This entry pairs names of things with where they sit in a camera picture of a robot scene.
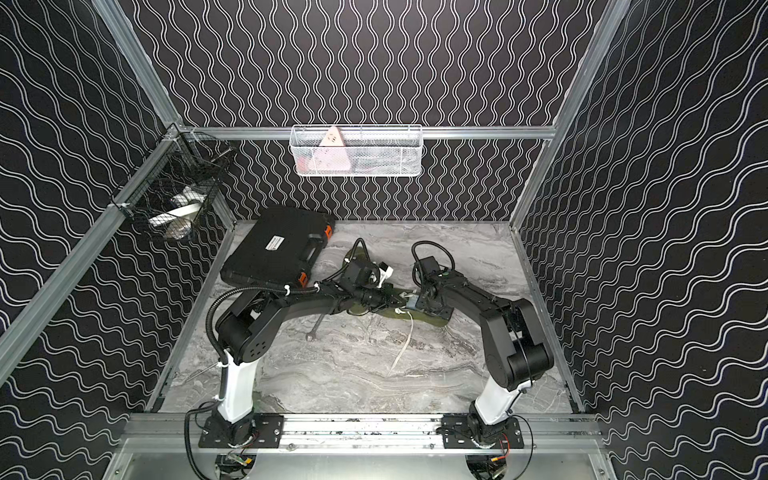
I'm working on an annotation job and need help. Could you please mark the olive green shoe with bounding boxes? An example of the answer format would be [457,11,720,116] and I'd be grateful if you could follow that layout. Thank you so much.
[347,290,450,372]
[342,244,366,267]

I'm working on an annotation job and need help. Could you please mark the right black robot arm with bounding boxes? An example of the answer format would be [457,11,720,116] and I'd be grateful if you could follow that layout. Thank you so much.
[414,257,554,426]

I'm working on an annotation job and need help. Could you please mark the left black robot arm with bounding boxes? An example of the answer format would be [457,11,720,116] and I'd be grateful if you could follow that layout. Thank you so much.
[205,257,407,424]

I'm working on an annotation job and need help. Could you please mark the silver wrench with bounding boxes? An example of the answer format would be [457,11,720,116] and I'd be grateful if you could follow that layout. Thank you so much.
[305,314,326,342]

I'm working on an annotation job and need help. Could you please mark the black tool case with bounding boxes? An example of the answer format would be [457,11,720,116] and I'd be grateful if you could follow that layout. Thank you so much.
[220,206,336,288]

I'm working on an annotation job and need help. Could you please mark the pink triangle card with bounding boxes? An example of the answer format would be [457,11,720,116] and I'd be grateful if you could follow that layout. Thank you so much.
[305,125,352,175]

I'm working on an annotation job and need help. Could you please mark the white items in black basket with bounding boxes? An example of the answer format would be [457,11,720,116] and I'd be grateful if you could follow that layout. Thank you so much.
[148,186,208,240]

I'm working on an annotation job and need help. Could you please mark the white wire basket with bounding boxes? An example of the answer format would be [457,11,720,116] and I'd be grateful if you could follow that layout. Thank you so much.
[289,124,424,178]

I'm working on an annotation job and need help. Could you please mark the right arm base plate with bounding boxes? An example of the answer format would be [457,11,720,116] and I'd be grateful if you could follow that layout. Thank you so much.
[436,414,525,451]

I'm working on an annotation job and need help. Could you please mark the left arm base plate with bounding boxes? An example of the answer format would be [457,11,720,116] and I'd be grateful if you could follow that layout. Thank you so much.
[198,411,285,449]

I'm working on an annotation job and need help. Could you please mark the black wire basket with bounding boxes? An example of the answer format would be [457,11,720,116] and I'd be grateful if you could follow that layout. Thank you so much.
[116,132,236,242]

